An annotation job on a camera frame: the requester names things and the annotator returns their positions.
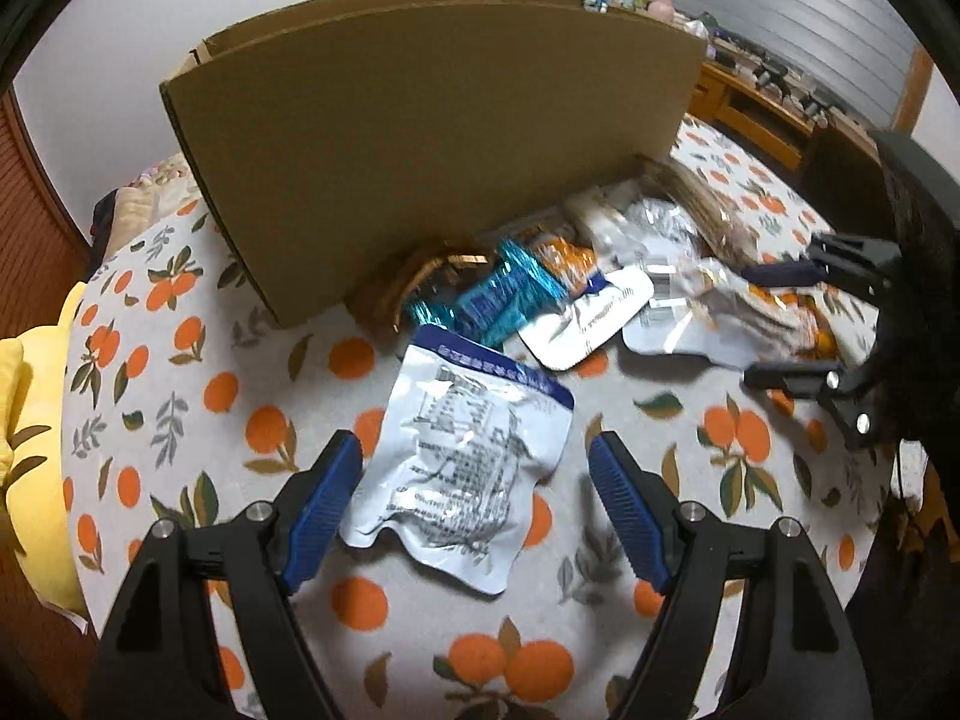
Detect red-brown wooden wardrobe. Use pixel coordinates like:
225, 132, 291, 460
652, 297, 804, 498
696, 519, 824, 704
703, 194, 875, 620
0, 86, 91, 316

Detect cluster of dark gadgets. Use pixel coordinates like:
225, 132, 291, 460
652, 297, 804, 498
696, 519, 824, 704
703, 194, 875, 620
712, 26, 835, 121

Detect yellow plush cushion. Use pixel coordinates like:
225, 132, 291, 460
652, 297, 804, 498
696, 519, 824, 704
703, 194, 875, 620
0, 281, 91, 616

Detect clear packet of brown sticks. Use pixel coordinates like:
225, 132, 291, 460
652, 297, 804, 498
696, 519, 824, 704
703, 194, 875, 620
636, 156, 758, 265

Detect clear packet of brown cookies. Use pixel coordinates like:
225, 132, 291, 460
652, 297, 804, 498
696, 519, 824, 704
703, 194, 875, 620
345, 238, 492, 338

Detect white blue-edged snack packet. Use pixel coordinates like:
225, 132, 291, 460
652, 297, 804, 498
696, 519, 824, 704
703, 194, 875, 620
339, 324, 577, 597

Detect orange fruit print tablecloth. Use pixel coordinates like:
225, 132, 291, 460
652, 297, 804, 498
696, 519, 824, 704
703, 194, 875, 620
60, 112, 931, 720

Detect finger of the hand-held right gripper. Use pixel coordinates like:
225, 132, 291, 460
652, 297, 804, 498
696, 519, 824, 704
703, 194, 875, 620
742, 360, 891, 453
739, 234, 902, 299

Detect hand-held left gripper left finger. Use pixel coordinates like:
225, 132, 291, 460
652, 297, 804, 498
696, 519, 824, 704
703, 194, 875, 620
82, 429, 365, 720

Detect wooden desk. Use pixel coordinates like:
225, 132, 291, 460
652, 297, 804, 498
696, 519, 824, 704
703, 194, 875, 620
686, 60, 882, 173

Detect orange snack packet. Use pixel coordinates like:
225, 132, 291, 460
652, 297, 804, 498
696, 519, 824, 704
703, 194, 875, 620
525, 229, 601, 297

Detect pink floral blanket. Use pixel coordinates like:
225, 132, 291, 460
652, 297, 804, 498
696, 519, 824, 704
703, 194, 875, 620
90, 152, 203, 260

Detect grey window blinds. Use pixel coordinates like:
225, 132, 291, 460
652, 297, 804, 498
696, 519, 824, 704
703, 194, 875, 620
645, 0, 931, 128

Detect brown cardboard box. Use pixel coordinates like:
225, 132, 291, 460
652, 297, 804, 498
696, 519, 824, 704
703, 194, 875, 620
159, 0, 710, 329

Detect white rounded snack pouch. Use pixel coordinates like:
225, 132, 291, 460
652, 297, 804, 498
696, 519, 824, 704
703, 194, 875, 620
517, 266, 655, 372

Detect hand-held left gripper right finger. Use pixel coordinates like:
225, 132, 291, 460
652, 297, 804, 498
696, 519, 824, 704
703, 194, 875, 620
587, 431, 875, 720

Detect teal foil snack wrapper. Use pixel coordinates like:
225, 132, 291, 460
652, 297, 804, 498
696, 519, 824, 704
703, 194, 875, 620
403, 238, 571, 350

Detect clear white snack packet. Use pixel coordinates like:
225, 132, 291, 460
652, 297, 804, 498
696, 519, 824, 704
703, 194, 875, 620
566, 184, 702, 271

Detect silver foil snack packet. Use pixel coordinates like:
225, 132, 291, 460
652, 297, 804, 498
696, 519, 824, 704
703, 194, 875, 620
621, 255, 837, 370

